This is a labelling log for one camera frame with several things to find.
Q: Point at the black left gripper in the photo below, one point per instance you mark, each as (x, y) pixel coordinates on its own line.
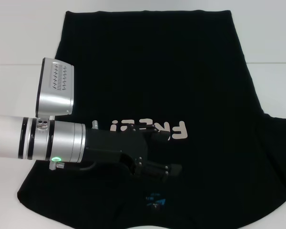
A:
(109, 143)

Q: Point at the black t-shirt with FREE print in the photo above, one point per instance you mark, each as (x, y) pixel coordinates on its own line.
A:
(157, 59)

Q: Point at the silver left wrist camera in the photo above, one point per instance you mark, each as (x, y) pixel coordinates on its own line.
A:
(54, 100)

